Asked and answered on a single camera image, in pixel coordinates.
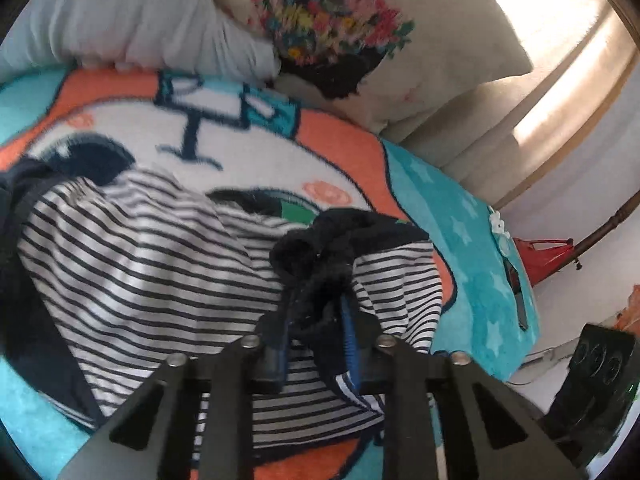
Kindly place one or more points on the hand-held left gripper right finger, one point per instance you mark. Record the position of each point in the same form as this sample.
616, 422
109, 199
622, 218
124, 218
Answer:
353, 345

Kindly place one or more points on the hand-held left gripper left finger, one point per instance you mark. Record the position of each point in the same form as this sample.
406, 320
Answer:
278, 347

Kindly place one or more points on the striped pants with dark trim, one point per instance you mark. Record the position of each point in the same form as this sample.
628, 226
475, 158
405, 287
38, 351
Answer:
140, 260

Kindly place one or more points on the red object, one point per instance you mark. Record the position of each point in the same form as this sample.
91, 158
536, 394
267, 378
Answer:
542, 260

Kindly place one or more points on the dark wooden pole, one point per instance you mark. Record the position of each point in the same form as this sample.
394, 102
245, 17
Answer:
600, 232

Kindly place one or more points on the printed cartoon blanket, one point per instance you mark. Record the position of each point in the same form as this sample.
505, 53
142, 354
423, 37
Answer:
280, 160

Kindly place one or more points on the cream sofa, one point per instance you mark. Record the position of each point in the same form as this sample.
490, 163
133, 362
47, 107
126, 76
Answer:
525, 100

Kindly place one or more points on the floral print cushion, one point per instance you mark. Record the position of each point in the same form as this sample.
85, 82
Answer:
350, 30

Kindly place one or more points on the white pillow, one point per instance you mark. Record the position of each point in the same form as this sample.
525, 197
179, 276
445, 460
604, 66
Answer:
130, 15

